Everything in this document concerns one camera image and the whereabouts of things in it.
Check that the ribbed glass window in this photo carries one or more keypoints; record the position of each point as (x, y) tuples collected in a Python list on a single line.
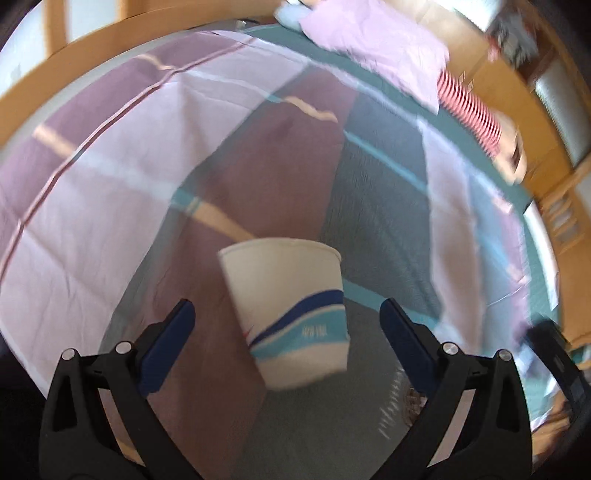
[(568, 110)]

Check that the checked bedsheet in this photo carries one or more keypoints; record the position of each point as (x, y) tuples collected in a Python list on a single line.
[(138, 184)]

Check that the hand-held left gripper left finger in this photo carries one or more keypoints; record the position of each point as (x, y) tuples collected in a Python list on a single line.
[(168, 344)]

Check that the wooden bunk bed frame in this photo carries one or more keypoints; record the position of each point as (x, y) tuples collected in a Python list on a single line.
[(55, 69)]

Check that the stacked clothes on shelf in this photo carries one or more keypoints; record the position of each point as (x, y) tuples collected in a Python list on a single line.
[(512, 32)]

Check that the white blue paper cup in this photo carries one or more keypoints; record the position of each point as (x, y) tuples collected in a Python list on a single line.
[(286, 286)]

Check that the striped plush doll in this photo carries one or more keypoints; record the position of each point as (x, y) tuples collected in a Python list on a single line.
[(475, 115)]

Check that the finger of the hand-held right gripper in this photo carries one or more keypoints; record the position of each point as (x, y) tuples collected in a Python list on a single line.
[(547, 341)]

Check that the wooden wall cabinet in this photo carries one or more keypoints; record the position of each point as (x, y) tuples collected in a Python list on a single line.
[(508, 92)]

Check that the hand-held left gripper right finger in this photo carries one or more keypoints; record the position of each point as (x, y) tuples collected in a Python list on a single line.
[(408, 344)]

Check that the pink pillow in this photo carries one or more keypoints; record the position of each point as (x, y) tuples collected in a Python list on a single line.
[(378, 41)]

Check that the light blue pillow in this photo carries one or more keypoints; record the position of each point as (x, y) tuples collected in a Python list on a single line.
[(291, 14)]

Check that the green bed mat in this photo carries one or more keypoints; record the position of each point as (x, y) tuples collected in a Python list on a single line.
[(388, 92)]

